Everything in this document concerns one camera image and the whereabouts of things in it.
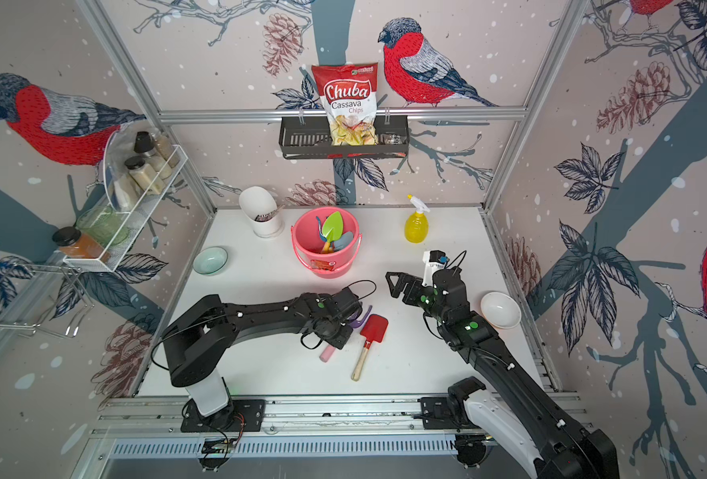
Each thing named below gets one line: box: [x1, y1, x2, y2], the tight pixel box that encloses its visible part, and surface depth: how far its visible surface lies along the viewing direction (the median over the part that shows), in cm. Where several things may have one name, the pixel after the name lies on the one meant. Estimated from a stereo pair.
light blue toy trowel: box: [332, 231, 355, 252], surface depth 102 cm
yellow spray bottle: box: [404, 193, 431, 245], surface depth 106 cm
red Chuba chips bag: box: [311, 62, 379, 147], surface depth 83 cm
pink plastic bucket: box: [290, 206, 363, 280], surface depth 99 cm
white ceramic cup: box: [238, 185, 284, 238], surface depth 108 cm
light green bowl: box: [192, 246, 229, 275], surface depth 103 cm
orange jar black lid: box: [51, 226, 104, 259], surface depth 63 cm
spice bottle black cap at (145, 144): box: [133, 130, 172, 179], surface depth 83 cm
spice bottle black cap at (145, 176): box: [123, 155, 166, 195], surface depth 78 cm
